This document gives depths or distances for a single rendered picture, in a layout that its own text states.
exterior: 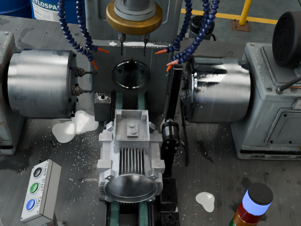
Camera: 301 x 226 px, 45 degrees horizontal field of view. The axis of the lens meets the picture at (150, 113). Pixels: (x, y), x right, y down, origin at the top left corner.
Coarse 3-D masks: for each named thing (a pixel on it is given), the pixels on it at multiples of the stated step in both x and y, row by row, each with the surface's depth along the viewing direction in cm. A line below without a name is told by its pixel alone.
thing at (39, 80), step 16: (32, 48) 127; (16, 64) 119; (32, 64) 118; (48, 64) 119; (64, 64) 119; (16, 80) 117; (32, 80) 117; (48, 80) 117; (64, 80) 118; (16, 96) 119; (32, 96) 118; (48, 96) 118; (64, 96) 119; (16, 112) 124; (32, 112) 122; (48, 112) 122; (64, 112) 122
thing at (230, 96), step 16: (192, 64) 127; (208, 64) 125; (224, 64) 125; (240, 64) 126; (192, 80) 124; (208, 80) 122; (224, 80) 122; (240, 80) 123; (192, 96) 124; (208, 96) 122; (224, 96) 122; (240, 96) 123; (192, 112) 125; (208, 112) 125; (224, 112) 125; (240, 112) 127
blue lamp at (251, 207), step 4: (244, 196) 88; (248, 196) 85; (244, 200) 87; (248, 200) 85; (244, 204) 87; (248, 204) 85; (252, 204) 84; (256, 204) 83; (268, 204) 84; (248, 208) 86; (252, 208) 85; (256, 208) 84; (260, 208) 84; (264, 208) 84; (252, 212) 86; (256, 212) 85; (260, 212) 85; (264, 212) 87
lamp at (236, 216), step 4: (236, 212) 93; (236, 216) 92; (236, 220) 93; (240, 220) 91; (236, 224) 93; (240, 224) 92; (244, 224) 91; (248, 224) 90; (252, 224) 90; (256, 224) 91
